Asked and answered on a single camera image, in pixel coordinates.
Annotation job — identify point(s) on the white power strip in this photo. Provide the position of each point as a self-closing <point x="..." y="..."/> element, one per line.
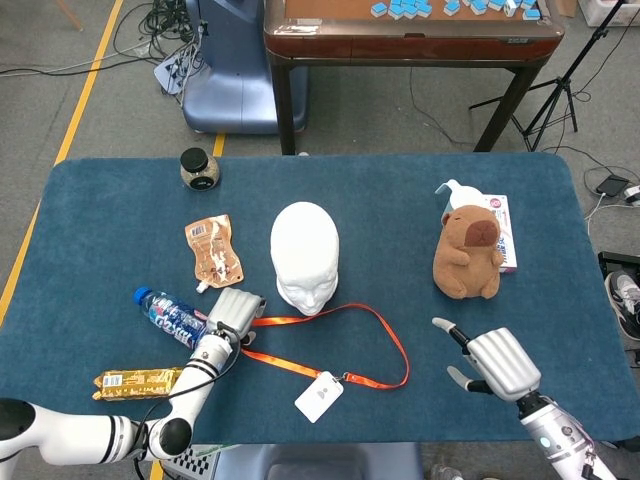
<point x="172" y="72"/>

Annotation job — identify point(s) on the brown mahjong table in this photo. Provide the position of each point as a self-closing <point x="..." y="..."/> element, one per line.
<point x="400" y="45"/>

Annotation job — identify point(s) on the grey sneaker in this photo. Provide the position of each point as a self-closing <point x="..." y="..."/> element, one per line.
<point x="625" y="300"/>

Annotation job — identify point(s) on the white ID badge holder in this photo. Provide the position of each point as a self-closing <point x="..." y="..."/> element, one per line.
<point x="317" y="400"/>

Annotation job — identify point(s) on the white pink carton box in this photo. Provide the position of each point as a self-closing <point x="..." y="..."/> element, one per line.
<point x="506" y="245"/>

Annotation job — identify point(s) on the white chair wooden legs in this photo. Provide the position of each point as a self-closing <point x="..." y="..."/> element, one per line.
<point x="70" y="15"/>

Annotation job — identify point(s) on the white foam mannequin head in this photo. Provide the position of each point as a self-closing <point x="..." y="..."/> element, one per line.
<point x="305" y="250"/>

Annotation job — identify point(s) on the brown spout drink pouch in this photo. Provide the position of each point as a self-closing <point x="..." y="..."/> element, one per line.
<point x="212" y="250"/>

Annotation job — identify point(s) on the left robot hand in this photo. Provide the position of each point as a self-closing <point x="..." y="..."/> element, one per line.
<point x="235" y="310"/>

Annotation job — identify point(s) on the blue robot torso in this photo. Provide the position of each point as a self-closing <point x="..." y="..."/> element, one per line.
<point x="320" y="465"/>

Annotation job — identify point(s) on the gold foil snack pack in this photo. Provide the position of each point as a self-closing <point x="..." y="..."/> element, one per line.
<point x="135" y="384"/>

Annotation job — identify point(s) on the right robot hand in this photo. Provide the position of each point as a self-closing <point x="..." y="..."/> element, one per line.
<point x="505" y="365"/>

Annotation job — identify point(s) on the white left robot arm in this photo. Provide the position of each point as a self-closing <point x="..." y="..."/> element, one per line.
<point x="200" y="370"/>

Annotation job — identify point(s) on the blue plastic drink bottle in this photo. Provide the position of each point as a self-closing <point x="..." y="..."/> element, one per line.
<point x="170" y="320"/>

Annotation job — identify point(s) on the glass jar black lid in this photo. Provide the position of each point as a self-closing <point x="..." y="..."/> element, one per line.
<point x="199" y="172"/>

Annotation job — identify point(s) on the brown capybara plush toy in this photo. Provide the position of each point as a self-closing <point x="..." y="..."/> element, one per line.
<point x="465" y="260"/>

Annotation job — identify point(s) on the checkerboard calibration card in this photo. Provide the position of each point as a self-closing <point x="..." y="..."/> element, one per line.
<point x="192" y="462"/>

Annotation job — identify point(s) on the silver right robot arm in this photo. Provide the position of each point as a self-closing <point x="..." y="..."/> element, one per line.
<point x="560" y="440"/>

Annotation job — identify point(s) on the black phone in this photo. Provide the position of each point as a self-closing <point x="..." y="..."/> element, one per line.
<point x="612" y="185"/>

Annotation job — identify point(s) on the black tripod stand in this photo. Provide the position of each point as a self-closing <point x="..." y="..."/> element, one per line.
<point x="559" y="87"/>

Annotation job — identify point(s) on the blue table cloth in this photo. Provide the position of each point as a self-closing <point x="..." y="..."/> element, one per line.
<point x="375" y="200"/>

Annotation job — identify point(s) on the blue machine base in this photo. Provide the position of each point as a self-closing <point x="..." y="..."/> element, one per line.
<point x="235" y="75"/>

